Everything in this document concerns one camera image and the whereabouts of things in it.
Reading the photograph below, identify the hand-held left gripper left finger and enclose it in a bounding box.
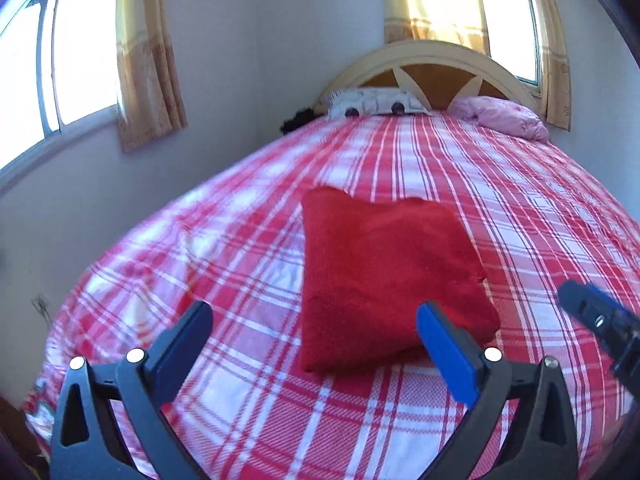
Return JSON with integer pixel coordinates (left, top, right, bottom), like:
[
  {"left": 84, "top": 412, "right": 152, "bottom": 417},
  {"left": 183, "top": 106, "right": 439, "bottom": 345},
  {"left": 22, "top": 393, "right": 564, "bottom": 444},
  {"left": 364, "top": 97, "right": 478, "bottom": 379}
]
[{"left": 50, "top": 301, "right": 215, "bottom": 480}]

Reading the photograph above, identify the white wall outlet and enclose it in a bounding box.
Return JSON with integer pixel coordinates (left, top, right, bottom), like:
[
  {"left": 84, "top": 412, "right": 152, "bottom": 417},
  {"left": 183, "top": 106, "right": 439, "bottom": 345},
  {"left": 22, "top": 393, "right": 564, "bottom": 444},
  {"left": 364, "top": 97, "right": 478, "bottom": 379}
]
[{"left": 31, "top": 294, "right": 53, "bottom": 323}]

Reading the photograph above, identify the small black object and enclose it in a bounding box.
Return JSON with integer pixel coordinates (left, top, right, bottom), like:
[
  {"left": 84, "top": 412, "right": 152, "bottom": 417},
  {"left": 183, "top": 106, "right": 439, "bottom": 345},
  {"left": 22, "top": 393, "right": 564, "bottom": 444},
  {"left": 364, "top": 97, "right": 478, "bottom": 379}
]
[{"left": 280, "top": 107, "right": 321, "bottom": 136}]

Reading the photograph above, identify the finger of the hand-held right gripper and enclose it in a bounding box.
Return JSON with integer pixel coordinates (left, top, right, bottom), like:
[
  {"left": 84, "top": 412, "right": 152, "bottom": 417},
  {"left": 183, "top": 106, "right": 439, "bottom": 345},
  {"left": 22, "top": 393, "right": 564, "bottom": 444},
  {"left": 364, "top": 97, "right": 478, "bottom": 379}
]
[
  {"left": 587, "top": 285, "right": 640, "bottom": 331},
  {"left": 557, "top": 280, "right": 640, "bottom": 401}
]

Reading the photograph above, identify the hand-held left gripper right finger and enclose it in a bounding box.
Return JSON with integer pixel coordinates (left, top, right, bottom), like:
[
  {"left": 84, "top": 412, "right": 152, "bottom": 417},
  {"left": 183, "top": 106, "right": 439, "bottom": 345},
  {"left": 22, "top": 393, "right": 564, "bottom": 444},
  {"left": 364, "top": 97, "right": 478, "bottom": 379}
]
[{"left": 416, "top": 302, "right": 593, "bottom": 480}]

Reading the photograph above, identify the grey patterned pillow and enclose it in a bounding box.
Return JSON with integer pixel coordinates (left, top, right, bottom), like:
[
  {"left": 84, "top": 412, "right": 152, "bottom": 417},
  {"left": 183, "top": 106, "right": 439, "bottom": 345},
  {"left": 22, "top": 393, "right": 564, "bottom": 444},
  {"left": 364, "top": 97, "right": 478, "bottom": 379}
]
[{"left": 327, "top": 88, "right": 433, "bottom": 119}]

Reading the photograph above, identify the red blanket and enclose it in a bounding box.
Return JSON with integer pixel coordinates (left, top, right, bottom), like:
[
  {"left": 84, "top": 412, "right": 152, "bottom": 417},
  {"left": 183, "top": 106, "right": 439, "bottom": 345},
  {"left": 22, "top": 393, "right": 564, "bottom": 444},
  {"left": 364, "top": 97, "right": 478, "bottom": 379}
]
[{"left": 298, "top": 186, "right": 502, "bottom": 375}]

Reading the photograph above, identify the red white plaid bedspread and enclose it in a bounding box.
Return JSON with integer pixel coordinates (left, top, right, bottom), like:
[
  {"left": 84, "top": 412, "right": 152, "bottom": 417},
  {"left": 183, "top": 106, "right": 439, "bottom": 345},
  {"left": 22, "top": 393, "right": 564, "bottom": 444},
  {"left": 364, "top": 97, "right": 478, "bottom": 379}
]
[{"left": 22, "top": 112, "right": 640, "bottom": 480}]

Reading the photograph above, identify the window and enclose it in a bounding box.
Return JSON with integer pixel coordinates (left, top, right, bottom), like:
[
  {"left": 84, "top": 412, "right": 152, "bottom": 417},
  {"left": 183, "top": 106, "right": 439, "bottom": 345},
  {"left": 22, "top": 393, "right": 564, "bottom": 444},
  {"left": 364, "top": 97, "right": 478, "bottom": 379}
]
[
  {"left": 0, "top": 0, "right": 126, "bottom": 171},
  {"left": 472, "top": 0, "right": 543, "bottom": 98}
]

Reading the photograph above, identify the cream wooden headboard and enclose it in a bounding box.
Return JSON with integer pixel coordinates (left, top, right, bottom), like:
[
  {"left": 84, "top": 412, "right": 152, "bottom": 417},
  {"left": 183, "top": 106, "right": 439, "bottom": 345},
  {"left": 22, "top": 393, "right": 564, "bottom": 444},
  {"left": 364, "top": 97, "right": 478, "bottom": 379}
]
[{"left": 312, "top": 40, "right": 543, "bottom": 117}]

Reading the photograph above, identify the pink pillow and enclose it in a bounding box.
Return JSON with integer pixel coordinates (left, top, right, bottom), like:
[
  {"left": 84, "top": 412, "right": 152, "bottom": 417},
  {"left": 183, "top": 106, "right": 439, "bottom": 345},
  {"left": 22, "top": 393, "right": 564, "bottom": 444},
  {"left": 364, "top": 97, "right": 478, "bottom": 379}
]
[{"left": 447, "top": 95, "right": 551, "bottom": 142}]

